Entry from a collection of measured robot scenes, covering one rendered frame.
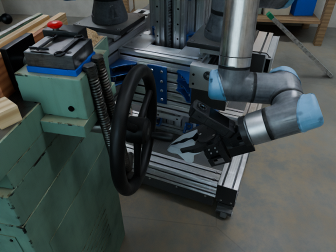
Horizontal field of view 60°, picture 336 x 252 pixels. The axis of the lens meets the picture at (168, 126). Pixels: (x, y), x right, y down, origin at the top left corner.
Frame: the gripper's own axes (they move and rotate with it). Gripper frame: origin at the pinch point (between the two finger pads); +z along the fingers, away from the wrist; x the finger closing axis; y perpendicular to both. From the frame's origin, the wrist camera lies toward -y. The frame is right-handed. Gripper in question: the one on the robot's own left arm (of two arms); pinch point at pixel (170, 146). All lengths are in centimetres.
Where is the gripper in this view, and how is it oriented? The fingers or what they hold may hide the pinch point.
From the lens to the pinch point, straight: 75.4
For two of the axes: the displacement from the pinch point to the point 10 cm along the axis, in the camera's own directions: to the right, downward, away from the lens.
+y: 4.9, 7.4, 4.5
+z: -8.5, 3.0, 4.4
